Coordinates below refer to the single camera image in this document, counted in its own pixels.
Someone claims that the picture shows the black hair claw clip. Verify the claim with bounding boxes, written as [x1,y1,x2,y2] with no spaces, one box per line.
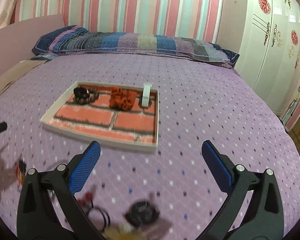
[124,200,160,228]

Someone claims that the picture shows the white bangle bracelet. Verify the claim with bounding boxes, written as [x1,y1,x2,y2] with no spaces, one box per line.
[139,82,152,107]

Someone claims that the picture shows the pink headboard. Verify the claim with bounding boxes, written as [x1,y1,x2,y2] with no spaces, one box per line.
[0,14,65,76]

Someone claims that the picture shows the striped patchwork pillow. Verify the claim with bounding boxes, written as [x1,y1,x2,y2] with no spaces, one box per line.
[32,25,239,68]

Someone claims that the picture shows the purple dotted bedspread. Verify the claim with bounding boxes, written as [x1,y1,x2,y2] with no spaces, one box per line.
[0,54,300,239]

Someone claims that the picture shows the white wardrobe with decals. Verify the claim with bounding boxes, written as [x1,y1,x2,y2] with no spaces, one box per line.
[217,0,300,116]

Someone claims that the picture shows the orange scrunchie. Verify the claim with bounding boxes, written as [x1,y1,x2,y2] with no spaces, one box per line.
[109,87,137,111]

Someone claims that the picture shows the small red orange charm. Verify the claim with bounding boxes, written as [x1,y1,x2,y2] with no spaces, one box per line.
[15,159,26,187]

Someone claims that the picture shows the black hair tie red balls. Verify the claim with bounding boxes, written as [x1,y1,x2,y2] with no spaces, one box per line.
[76,191,111,232]

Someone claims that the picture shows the cream flower scrunchie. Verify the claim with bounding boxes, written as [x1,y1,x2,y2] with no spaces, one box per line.
[102,218,172,240]

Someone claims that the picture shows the dark wooden bead bracelet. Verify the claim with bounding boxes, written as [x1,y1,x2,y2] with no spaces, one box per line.
[72,86,100,105]

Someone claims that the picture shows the white tray brick pattern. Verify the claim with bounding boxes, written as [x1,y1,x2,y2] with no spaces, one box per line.
[40,81,159,152]

